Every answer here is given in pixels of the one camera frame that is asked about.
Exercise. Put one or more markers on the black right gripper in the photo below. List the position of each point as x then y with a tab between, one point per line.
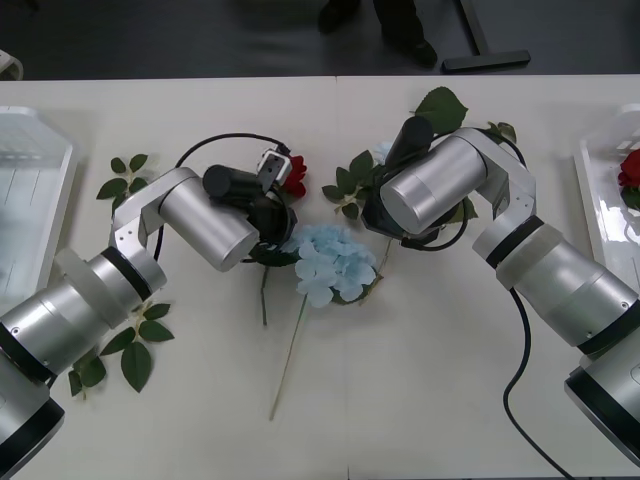
375	215

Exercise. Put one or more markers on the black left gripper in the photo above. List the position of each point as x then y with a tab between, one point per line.
275	220

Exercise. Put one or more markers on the red rose with green stem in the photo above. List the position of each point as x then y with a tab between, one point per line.
296	177
631	175

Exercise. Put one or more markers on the silver-grey left robot arm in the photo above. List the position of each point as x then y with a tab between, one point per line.
210	225

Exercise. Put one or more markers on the silver-grey right robot arm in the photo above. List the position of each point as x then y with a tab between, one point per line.
435	185

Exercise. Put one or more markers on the loose green leaf twig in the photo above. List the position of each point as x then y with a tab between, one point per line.
502	131
127	180
136	357
350	182

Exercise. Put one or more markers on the black T-shaped stand foot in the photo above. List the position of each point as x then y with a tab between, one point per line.
485	59

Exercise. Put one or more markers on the person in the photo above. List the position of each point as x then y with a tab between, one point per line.
405	25

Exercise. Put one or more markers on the shallow white box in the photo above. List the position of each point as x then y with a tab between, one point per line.
607	240
30	200

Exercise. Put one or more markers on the pale grey left wrist camera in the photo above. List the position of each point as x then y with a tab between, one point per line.
274	167

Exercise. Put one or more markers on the pale plastic frame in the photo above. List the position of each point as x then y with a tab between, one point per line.
10	65

